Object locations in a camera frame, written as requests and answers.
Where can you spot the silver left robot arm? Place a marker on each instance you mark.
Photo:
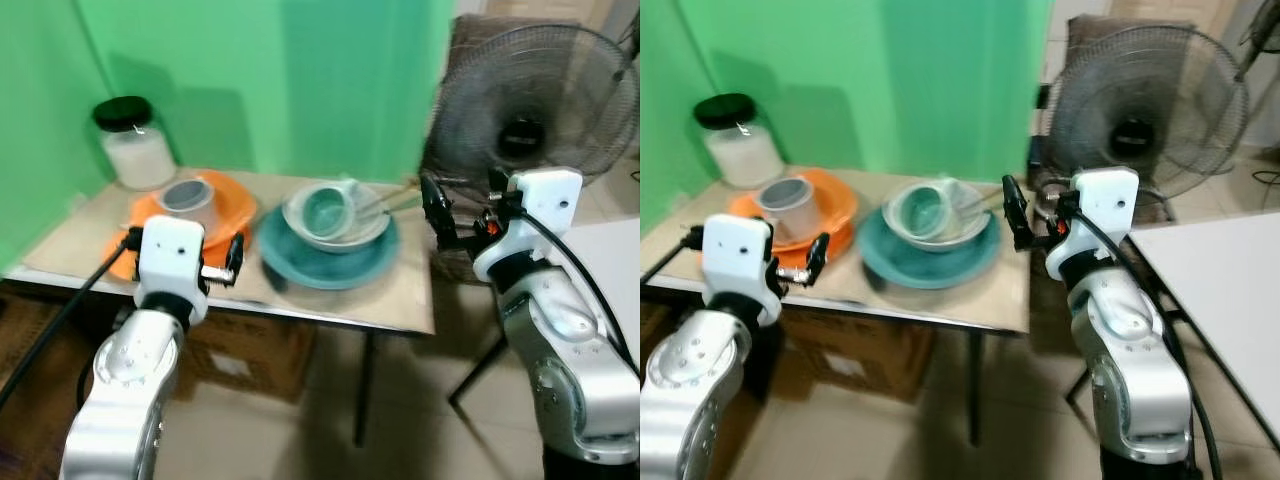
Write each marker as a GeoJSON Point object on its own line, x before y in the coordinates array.
{"type": "Point", "coordinates": [690, 385]}
{"type": "Point", "coordinates": [125, 380]}

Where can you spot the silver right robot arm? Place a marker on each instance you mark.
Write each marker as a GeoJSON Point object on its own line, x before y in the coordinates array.
{"type": "Point", "coordinates": [1135, 370]}
{"type": "Point", "coordinates": [570, 370]}

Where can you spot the light chopsticks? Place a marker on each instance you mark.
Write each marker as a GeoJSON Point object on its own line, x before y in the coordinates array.
{"type": "Point", "coordinates": [395, 203]}
{"type": "Point", "coordinates": [990, 200]}

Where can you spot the grey bowl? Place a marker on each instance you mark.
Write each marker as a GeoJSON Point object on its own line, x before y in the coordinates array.
{"type": "Point", "coordinates": [375, 228]}
{"type": "Point", "coordinates": [975, 228]}

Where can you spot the orange plate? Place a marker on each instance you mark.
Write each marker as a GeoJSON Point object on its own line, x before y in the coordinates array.
{"type": "Point", "coordinates": [835, 205]}
{"type": "Point", "coordinates": [232, 205]}

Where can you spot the clear plastic cup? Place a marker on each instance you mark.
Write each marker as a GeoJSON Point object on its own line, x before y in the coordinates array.
{"type": "Point", "coordinates": [785, 203]}
{"type": "Point", "coordinates": [188, 203]}

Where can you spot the teal cup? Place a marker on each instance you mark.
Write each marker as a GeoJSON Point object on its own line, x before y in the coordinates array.
{"type": "Point", "coordinates": [328, 212]}
{"type": "Point", "coordinates": [928, 212]}

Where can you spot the glass jar with black lid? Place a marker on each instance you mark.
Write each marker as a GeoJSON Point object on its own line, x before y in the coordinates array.
{"type": "Point", "coordinates": [745, 150]}
{"type": "Point", "coordinates": [140, 150]}

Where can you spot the beige table mat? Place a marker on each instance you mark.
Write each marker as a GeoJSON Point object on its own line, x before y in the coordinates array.
{"type": "Point", "coordinates": [1010, 305]}
{"type": "Point", "coordinates": [400, 300]}

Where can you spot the brown cardboard box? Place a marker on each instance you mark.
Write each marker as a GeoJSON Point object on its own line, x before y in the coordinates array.
{"type": "Point", "coordinates": [845, 358]}
{"type": "Point", "coordinates": [250, 358]}

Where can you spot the teal plate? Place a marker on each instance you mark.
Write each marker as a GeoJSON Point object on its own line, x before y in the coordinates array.
{"type": "Point", "coordinates": [930, 268]}
{"type": "Point", "coordinates": [330, 268]}

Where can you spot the black standing fan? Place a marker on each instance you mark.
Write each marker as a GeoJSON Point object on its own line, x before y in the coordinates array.
{"type": "Point", "coordinates": [530, 95]}
{"type": "Point", "coordinates": [1140, 100]}

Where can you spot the green backdrop cloth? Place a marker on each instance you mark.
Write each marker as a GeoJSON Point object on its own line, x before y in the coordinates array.
{"type": "Point", "coordinates": [900, 85]}
{"type": "Point", "coordinates": [300, 90]}

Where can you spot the table with dark legs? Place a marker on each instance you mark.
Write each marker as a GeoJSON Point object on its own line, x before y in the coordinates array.
{"type": "Point", "coordinates": [976, 390]}
{"type": "Point", "coordinates": [364, 390]}

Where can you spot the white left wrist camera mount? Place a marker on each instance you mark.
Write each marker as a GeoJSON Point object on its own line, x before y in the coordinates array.
{"type": "Point", "coordinates": [170, 255]}
{"type": "Point", "coordinates": [735, 255]}

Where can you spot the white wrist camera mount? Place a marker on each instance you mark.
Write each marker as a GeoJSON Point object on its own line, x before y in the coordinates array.
{"type": "Point", "coordinates": [1100, 210]}
{"type": "Point", "coordinates": [170, 255]}
{"type": "Point", "coordinates": [735, 255]}
{"type": "Point", "coordinates": [535, 210]}

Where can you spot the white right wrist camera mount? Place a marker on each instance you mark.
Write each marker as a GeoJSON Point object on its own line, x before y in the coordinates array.
{"type": "Point", "coordinates": [1100, 210]}
{"type": "Point", "coordinates": [535, 210]}

